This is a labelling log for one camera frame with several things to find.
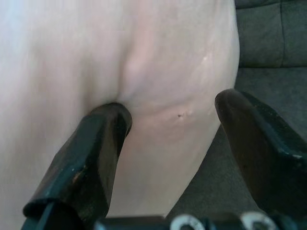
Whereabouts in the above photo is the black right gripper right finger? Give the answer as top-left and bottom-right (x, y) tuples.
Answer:
(215, 88), (307, 213)

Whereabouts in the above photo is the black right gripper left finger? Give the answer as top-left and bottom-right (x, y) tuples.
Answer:
(23, 102), (133, 230)

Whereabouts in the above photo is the pink plush pillow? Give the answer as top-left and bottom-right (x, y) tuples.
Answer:
(0, 0), (240, 219)

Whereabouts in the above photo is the dark brown fabric sofa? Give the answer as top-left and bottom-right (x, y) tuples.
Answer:
(165, 0), (307, 216)

